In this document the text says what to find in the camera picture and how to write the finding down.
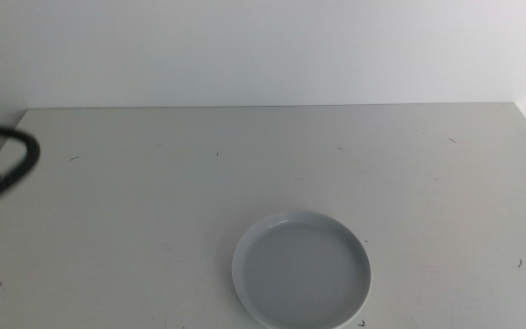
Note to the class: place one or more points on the pale grey shallow bowl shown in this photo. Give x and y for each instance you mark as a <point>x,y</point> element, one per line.
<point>301,274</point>

